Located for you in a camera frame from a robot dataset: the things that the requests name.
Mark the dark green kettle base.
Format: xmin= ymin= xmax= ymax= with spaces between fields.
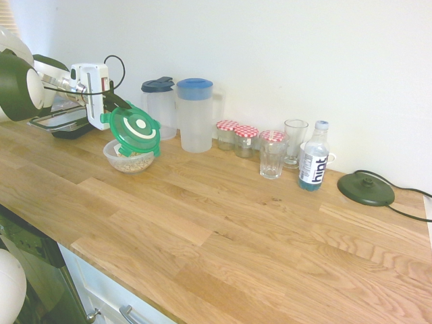
xmin=352 ymin=168 xmax=432 ymax=223
xmin=336 ymin=171 xmax=396 ymax=207

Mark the white drawer with handle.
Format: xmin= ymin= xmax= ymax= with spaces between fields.
xmin=57 ymin=242 xmax=176 ymax=324

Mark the white mug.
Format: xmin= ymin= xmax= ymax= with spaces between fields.
xmin=299 ymin=141 xmax=338 ymax=166

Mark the glass jar red checkered lid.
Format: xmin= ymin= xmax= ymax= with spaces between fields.
xmin=234 ymin=124 xmax=260 ymax=159
xmin=215 ymin=119 xmax=239 ymax=151
xmin=259 ymin=130 xmax=290 ymax=159

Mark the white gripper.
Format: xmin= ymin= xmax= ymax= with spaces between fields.
xmin=70 ymin=63 xmax=134 ymax=131

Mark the green round container lid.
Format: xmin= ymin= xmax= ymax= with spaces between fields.
xmin=99 ymin=103 xmax=163 ymax=158

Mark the clear plastic bowl with cereal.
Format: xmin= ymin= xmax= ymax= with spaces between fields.
xmin=103 ymin=138 xmax=158 ymax=175

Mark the hint water bottle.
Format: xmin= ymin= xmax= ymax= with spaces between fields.
xmin=297 ymin=119 xmax=331 ymax=194

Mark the clear pitcher with blue lid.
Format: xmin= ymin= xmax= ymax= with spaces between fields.
xmin=175 ymin=78 xmax=226 ymax=154

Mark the rectangular container with clip lid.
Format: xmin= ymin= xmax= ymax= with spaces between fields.
xmin=26 ymin=101 xmax=97 ymax=140

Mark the faceted glass tumbler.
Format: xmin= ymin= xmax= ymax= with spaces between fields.
xmin=259 ymin=140 xmax=288 ymax=180

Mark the silver drawer handle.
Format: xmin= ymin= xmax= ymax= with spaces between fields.
xmin=118 ymin=304 xmax=151 ymax=324

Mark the window blind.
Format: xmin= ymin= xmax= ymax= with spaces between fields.
xmin=0 ymin=0 xmax=21 ymax=38

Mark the tall footed drinking glass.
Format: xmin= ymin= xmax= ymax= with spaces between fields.
xmin=283 ymin=119 xmax=310 ymax=170

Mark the clear jug with dark lid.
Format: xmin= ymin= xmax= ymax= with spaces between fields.
xmin=140 ymin=76 xmax=178 ymax=141

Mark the stainless steel dishwasher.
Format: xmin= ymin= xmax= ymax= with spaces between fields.
xmin=0 ymin=204 xmax=89 ymax=324

